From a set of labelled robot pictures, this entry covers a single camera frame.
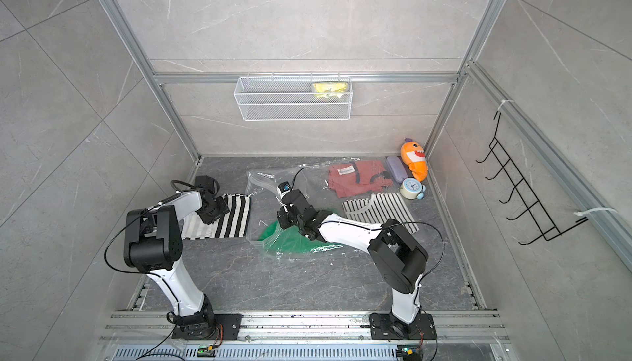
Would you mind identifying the black white striped tank top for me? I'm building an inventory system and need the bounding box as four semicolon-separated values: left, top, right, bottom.
182;194;251;240

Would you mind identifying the green shirt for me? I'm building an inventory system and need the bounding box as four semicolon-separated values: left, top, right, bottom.
253;221;343;257

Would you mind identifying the clear plastic vacuum bag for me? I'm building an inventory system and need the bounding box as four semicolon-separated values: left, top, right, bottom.
246;157;352;262

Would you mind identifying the red shirt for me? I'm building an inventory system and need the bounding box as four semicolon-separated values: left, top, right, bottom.
328;160;393;198

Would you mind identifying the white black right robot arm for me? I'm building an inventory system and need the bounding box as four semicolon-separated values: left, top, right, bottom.
277;182;429;339

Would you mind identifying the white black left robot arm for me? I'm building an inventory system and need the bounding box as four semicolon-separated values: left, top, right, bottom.
123;190;224;340

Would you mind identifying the thin striped white shirt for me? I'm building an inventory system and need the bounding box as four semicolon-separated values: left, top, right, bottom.
342;193;419;234

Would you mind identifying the purple glasses case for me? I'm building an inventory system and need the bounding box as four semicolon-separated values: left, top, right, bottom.
386;155;408;184

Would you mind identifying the yellow item in basket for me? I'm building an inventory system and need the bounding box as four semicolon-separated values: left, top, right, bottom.
311;81;349;99

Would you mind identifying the orange plush toy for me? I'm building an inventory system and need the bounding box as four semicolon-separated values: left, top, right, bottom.
400;138;428;182

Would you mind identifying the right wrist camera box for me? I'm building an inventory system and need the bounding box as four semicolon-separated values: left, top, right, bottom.
277;182;292;201

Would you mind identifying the white wire mesh basket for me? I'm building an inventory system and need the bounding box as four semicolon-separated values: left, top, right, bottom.
234;75;353;122

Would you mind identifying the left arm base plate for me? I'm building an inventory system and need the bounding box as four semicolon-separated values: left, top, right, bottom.
172;313;243;341

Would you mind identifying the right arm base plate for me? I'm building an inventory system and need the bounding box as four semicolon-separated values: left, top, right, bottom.
369;313;437;341

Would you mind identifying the aluminium mounting rail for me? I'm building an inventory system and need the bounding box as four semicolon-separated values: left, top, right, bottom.
97;310;510;345

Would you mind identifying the black wire hook rack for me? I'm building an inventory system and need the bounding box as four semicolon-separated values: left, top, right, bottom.
476;112;589;246

